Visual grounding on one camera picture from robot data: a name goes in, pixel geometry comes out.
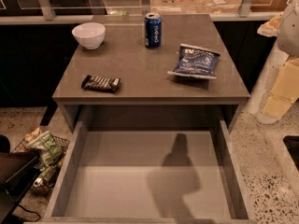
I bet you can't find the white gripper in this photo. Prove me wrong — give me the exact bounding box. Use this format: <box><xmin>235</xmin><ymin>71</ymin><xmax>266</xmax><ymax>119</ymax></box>
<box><xmin>257</xmin><ymin>0</ymin><xmax>299</xmax><ymax>119</ymax></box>

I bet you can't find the blue chip bag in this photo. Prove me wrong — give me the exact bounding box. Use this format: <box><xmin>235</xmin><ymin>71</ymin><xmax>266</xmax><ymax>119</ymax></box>
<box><xmin>167</xmin><ymin>44</ymin><xmax>220</xmax><ymax>79</ymax></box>

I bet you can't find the open grey top drawer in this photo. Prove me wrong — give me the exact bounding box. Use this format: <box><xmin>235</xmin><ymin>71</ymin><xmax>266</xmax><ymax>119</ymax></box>
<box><xmin>43</xmin><ymin>105</ymin><xmax>256</xmax><ymax>224</ymax></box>

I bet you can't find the grey cabinet with top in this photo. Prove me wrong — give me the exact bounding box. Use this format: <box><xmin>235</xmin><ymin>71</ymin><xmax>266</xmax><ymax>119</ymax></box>
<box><xmin>53</xmin><ymin>14</ymin><xmax>249</xmax><ymax>127</ymax></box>

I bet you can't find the green chip bag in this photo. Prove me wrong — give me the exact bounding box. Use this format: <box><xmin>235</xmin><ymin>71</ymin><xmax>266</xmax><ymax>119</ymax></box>
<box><xmin>25</xmin><ymin>131</ymin><xmax>63</xmax><ymax>167</ymax></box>

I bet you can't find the cardboard box left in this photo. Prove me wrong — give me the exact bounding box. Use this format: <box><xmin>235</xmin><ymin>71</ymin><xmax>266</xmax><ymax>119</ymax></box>
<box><xmin>150</xmin><ymin>0</ymin><xmax>197</xmax><ymax>14</ymax></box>

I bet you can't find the blue soda can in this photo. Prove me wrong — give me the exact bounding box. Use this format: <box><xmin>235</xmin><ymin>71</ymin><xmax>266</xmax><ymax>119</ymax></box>
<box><xmin>144</xmin><ymin>13</ymin><xmax>162</xmax><ymax>49</ymax></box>

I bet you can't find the dark chocolate bar wrapper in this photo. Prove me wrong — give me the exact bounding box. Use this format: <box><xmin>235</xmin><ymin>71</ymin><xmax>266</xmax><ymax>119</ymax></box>
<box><xmin>81</xmin><ymin>75</ymin><xmax>121</xmax><ymax>91</ymax></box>

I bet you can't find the white bowl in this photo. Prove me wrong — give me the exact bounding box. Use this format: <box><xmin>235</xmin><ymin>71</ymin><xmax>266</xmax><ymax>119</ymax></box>
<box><xmin>72</xmin><ymin>22</ymin><xmax>106</xmax><ymax>49</ymax></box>

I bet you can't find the metal can in basket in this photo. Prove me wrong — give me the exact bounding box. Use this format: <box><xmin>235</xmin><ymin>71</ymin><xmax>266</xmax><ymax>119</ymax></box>
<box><xmin>32</xmin><ymin>178</ymin><xmax>50</xmax><ymax>194</ymax></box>

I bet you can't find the black wire basket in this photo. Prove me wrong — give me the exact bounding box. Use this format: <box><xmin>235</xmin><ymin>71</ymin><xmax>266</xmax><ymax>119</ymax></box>
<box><xmin>12</xmin><ymin>136</ymin><xmax>69</xmax><ymax>188</ymax></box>

